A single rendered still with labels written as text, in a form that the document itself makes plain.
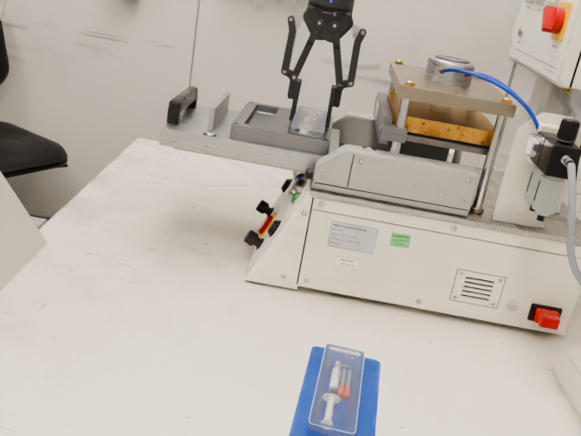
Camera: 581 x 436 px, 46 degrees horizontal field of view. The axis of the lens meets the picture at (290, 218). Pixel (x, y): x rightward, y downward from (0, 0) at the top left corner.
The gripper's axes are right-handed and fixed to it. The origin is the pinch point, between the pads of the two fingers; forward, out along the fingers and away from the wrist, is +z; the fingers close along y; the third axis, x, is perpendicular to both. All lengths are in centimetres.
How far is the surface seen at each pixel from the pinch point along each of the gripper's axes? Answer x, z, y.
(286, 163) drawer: 10.8, 8.1, 2.3
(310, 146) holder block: 9.8, 4.9, -1.1
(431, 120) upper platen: 9.9, -2.9, -19.3
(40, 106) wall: -138, 47, 109
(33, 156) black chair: -102, 55, 95
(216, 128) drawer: 5.0, 6.0, 15.4
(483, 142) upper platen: 9.9, -1.1, -28.1
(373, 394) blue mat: 42, 28, -16
